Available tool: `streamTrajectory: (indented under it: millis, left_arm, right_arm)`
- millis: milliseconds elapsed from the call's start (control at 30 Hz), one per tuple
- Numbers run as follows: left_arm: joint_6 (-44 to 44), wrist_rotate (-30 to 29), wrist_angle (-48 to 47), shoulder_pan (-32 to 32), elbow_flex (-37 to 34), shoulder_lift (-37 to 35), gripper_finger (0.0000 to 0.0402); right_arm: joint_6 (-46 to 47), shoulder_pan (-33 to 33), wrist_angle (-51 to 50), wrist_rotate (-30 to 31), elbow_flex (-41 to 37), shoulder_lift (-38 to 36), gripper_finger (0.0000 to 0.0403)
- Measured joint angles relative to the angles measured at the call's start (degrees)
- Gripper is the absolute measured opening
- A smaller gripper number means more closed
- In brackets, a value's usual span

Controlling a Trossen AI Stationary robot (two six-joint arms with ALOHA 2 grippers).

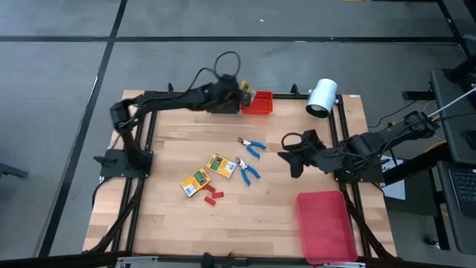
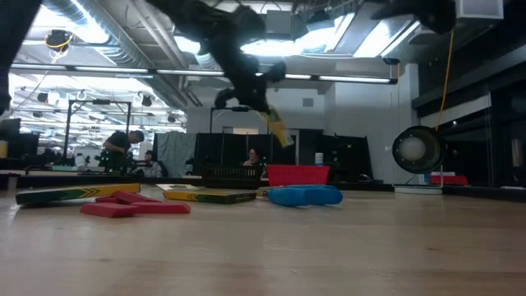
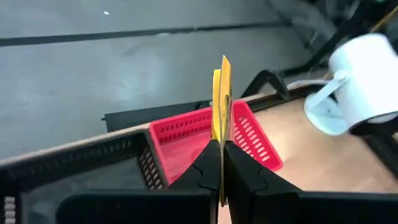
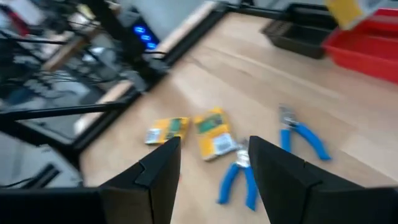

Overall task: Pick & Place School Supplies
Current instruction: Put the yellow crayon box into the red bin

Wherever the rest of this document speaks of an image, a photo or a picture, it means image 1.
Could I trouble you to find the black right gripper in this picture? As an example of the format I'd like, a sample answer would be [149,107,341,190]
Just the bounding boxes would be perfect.
[277,129,328,179]

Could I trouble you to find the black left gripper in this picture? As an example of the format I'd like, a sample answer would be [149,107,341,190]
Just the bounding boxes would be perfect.
[213,74,251,108]

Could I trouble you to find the yellow packaged calculator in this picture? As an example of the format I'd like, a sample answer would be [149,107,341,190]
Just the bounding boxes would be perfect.
[206,153,238,179]
[180,167,212,198]
[239,80,257,102]

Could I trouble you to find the blue-handled pliers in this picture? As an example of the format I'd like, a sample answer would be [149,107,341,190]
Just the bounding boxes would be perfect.
[235,156,261,186]
[237,136,267,159]

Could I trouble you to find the red plastic basket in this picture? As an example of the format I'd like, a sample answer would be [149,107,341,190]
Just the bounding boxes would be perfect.
[240,91,274,115]

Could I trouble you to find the pink plastic tray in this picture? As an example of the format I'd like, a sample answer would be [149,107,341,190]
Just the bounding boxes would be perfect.
[295,190,358,265]

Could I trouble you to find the white cylindrical lamp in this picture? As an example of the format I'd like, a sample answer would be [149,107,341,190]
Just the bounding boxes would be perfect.
[305,77,338,119]

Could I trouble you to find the white paper sheet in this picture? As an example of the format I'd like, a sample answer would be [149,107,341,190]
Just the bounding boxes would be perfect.
[381,156,407,201]

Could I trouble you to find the dark side desk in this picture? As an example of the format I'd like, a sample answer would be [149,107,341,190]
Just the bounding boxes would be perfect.
[430,68,476,256]

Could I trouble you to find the black laptop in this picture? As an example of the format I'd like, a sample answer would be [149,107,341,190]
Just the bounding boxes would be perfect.
[448,167,476,217]

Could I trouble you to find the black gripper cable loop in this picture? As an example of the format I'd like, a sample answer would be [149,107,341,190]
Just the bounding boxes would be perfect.
[213,51,242,81]

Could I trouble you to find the black aluminium table frame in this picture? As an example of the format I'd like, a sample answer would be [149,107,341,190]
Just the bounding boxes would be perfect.
[83,82,397,268]

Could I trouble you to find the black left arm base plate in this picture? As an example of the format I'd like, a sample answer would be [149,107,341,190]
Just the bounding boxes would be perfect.
[93,148,154,179]

